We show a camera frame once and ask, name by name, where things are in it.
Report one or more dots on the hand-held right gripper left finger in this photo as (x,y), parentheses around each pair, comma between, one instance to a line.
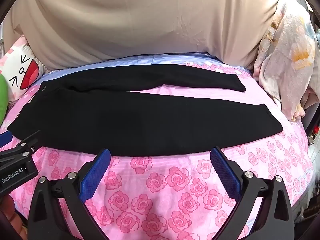
(96,175)

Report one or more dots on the green plush pillow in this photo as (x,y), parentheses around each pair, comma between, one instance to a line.
(3,100)

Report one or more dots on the light floral blanket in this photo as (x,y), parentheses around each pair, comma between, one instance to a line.
(282,67)

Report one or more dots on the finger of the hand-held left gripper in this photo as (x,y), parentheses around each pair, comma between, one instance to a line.
(25,148)
(5,139)

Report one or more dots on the person's left hand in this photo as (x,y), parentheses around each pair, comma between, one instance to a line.
(13,215)

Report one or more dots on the black pants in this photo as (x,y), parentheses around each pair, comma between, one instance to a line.
(125,125)

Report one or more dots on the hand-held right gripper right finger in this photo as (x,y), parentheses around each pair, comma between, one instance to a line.
(225,175)

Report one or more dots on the pink rose bedsheet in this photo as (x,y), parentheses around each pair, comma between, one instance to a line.
(155,180)

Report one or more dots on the cartoon face pillow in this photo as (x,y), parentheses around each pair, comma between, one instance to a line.
(22,65)

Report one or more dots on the beige cloth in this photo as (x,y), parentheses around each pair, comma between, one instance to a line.
(150,17)

